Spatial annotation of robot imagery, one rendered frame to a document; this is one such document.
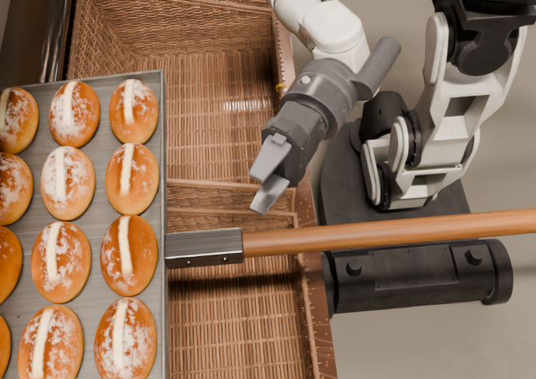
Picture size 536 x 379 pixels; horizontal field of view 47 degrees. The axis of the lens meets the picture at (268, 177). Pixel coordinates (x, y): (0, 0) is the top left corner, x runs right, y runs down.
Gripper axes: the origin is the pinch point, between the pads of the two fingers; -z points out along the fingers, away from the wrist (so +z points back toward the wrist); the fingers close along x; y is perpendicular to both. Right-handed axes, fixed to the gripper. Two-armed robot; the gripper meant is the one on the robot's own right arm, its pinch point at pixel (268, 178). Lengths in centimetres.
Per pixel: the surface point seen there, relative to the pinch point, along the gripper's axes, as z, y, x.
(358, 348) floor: 25, -17, 120
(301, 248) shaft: -6.9, -8.3, -0.8
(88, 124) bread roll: -5.4, 23.6, -1.7
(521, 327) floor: 56, -58, 119
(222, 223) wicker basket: 11, 17, 47
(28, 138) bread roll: -10.4, 29.7, -0.7
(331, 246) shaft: -4.9, -11.2, -0.8
